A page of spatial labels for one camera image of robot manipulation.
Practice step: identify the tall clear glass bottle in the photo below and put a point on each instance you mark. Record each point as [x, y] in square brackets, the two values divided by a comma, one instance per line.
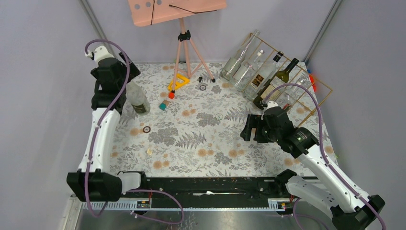
[235, 61]

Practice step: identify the red cube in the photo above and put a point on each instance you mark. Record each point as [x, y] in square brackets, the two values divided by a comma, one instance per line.
[171, 95]

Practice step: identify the short clear glass bottle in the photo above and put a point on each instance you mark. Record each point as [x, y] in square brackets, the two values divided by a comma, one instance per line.
[288, 97]

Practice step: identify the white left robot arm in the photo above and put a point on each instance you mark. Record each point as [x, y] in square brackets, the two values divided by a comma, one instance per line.
[93, 181]

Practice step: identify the floral table cloth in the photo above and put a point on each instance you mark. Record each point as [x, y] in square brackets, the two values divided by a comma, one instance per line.
[186, 139]

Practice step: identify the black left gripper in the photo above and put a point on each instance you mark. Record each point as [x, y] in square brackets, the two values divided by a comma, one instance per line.
[133, 72]

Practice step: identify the frosted champagne bottle dark label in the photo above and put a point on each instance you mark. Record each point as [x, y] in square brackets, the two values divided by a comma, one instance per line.
[137, 98]

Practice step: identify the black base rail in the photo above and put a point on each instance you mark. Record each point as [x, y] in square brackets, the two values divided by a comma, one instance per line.
[213, 192]

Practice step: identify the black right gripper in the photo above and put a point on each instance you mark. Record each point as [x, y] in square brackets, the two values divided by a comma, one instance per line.
[252, 122]

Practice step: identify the clear bottle silver cap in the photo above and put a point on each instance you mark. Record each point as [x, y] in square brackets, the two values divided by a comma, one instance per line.
[246, 70]

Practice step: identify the dark green wine bottle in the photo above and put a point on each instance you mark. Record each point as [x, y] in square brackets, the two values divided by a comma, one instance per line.
[276, 79]

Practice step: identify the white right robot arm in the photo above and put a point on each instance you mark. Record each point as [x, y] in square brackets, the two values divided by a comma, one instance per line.
[348, 206]

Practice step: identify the pink music stand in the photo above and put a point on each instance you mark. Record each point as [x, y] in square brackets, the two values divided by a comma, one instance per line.
[150, 12]

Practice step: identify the teal cube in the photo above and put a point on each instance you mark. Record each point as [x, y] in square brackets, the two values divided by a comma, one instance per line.
[162, 106]

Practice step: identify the yellow triangle frame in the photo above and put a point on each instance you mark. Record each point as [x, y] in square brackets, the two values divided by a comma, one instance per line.
[180, 82]

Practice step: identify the red object behind rack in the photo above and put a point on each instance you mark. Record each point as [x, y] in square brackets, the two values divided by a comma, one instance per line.
[312, 79]

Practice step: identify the black orange poker chip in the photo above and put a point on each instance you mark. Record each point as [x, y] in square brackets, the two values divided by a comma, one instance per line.
[146, 129]

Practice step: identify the gold wire wine rack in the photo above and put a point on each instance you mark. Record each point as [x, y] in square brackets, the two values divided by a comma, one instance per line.
[304, 110]

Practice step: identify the clear bottle black cap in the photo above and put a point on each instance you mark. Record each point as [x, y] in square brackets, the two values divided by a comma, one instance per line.
[261, 76]

